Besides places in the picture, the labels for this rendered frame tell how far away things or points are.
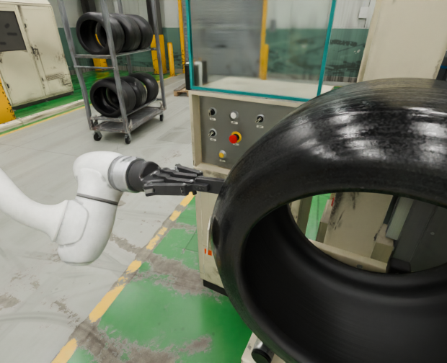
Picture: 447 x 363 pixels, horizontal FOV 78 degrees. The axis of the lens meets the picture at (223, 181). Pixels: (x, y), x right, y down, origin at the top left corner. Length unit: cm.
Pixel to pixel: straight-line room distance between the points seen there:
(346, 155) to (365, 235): 53
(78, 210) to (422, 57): 79
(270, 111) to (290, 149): 81
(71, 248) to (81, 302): 136
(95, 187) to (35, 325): 147
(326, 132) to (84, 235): 58
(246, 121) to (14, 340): 173
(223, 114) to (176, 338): 124
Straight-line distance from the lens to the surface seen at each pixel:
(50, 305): 216
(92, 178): 73
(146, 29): 475
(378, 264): 89
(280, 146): 37
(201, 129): 134
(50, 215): 74
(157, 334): 181
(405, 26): 69
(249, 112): 120
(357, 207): 81
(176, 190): 58
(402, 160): 34
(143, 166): 65
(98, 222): 73
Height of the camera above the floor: 152
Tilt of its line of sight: 30 degrees down
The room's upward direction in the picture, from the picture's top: straight up
